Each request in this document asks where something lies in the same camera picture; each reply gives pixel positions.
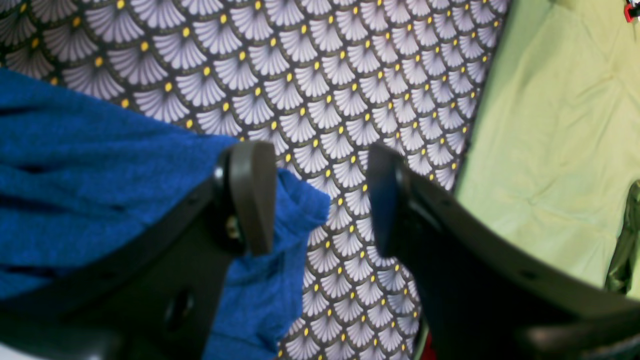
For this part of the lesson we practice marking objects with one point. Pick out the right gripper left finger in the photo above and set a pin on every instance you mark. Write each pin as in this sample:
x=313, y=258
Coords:
x=155, y=298

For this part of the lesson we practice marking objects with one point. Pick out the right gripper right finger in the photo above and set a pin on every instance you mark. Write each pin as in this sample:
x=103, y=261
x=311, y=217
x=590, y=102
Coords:
x=482, y=297

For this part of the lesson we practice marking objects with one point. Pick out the light green cloth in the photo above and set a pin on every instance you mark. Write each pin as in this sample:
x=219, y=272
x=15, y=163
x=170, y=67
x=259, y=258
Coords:
x=555, y=147

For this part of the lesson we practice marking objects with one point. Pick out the fan-patterned tablecloth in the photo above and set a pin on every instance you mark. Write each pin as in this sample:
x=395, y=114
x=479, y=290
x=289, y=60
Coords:
x=322, y=80

